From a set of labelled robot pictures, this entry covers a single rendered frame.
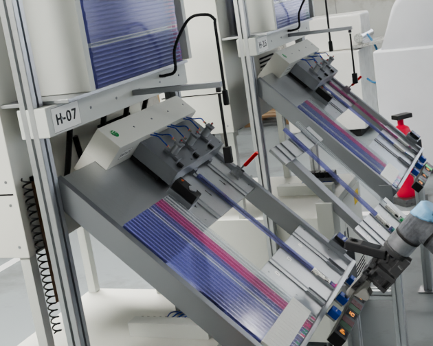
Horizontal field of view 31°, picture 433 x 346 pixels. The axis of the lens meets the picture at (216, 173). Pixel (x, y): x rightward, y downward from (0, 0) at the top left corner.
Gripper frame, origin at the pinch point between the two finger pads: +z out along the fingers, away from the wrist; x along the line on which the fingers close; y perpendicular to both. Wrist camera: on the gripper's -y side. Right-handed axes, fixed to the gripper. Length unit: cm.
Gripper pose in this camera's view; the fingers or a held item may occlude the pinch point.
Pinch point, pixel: (347, 292)
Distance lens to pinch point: 227.9
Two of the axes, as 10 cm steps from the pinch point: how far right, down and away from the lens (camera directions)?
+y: 7.7, 6.3, -1.4
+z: -5.2, 7.3, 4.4
